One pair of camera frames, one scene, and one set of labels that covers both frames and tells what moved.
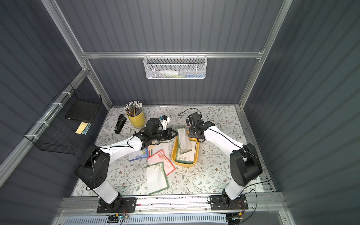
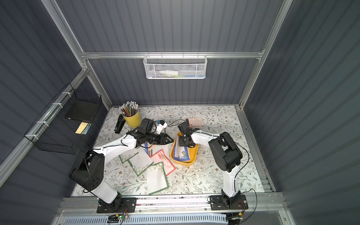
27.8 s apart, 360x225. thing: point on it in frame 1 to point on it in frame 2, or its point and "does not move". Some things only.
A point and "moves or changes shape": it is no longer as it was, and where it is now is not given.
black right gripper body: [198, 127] to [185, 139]
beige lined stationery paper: [151, 146] does not move
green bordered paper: [156, 178] does not move
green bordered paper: [183, 141] moves or changes shape
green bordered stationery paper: [163, 146] does not move
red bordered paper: [160, 157] does not move
